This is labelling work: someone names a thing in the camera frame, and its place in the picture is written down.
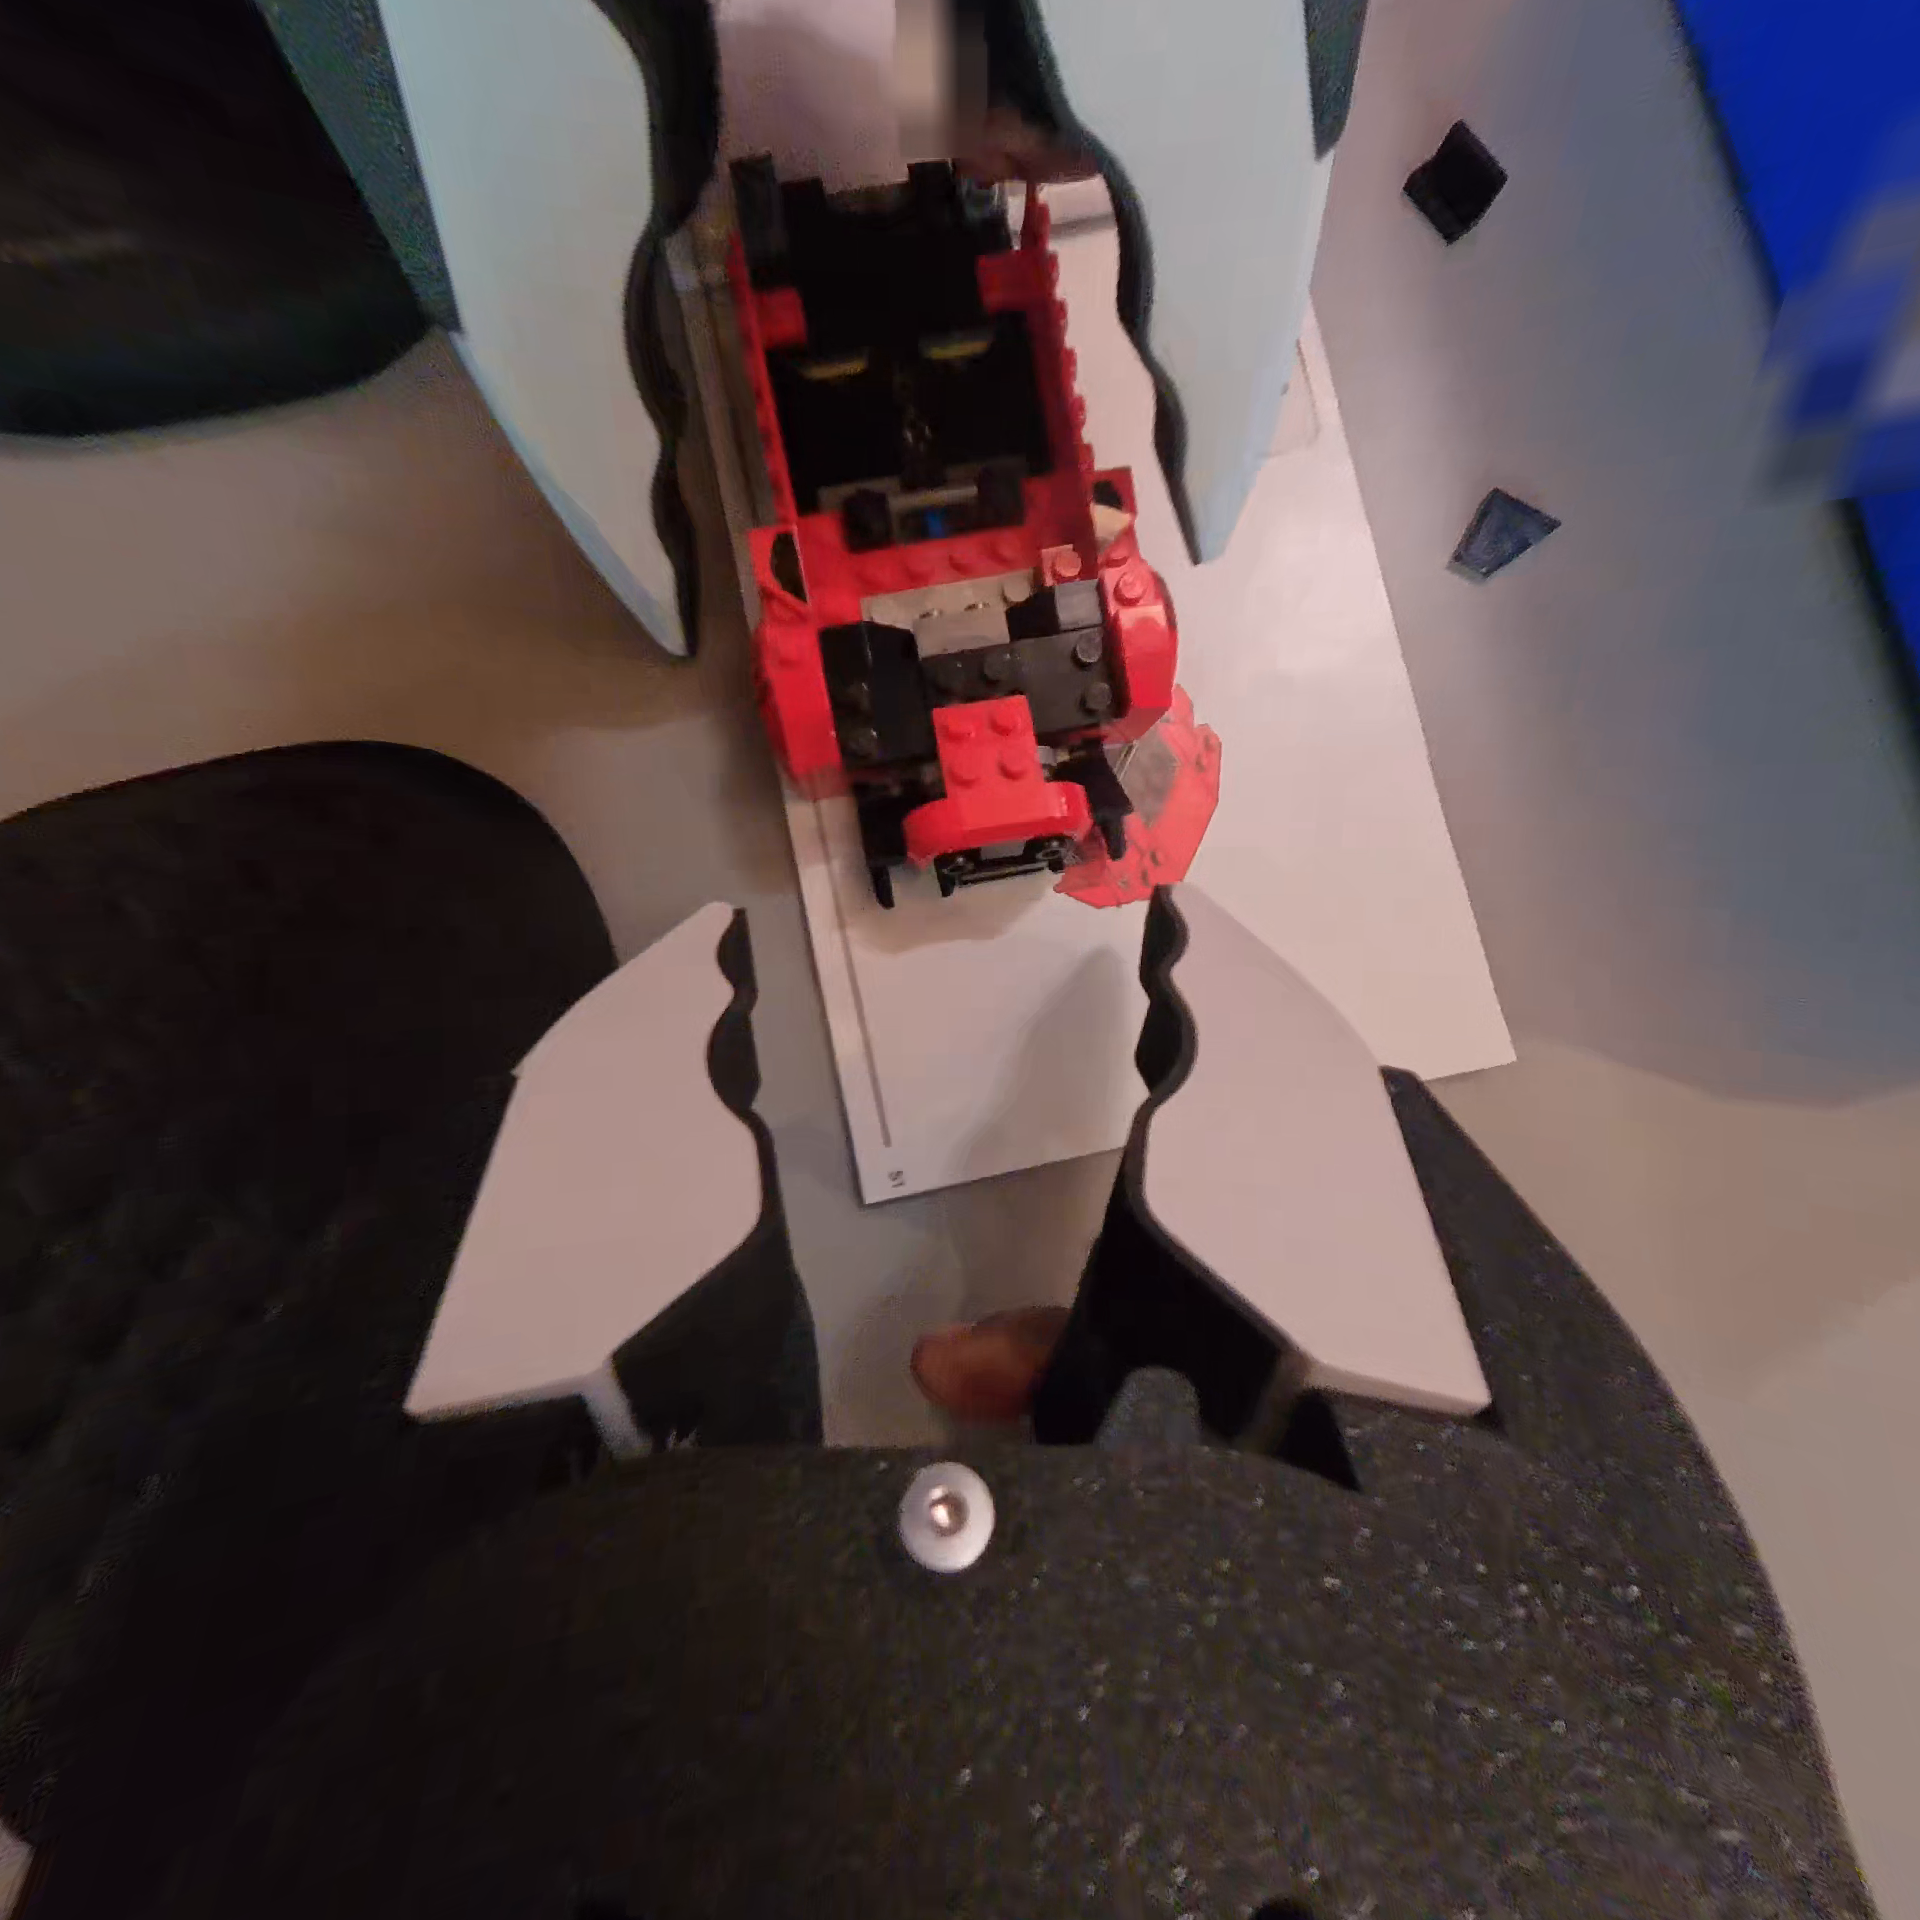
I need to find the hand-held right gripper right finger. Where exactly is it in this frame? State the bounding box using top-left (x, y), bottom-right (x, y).
top-left (1115, 886), bottom-right (1496, 1423)

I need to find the blue plastic bin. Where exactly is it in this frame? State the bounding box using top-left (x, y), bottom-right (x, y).
top-left (1674, 0), bottom-right (1920, 662)

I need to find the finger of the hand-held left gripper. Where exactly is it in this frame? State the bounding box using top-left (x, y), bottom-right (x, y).
top-left (1019, 0), bottom-right (1338, 569)
top-left (376, 0), bottom-right (711, 657)

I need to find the red and black lego car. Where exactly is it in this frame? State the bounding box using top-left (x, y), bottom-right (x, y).
top-left (721, 158), bottom-right (1231, 905)

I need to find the lego instruction booklet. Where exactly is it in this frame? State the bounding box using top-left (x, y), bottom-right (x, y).
top-left (665, 182), bottom-right (1520, 1208)

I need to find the small black lego piece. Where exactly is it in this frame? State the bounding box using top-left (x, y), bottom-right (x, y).
top-left (1405, 120), bottom-right (1509, 248)

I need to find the small dark wedge lego piece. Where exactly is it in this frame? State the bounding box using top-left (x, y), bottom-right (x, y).
top-left (1452, 491), bottom-right (1563, 584)

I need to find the black quilted chair seat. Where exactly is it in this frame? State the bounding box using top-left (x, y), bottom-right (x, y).
top-left (0, 0), bottom-right (438, 441)
top-left (0, 744), bottom-right (619, 1831)

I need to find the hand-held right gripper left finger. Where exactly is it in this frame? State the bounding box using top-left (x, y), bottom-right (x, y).
top-left (401, 901), bottom-right (789, 1431)

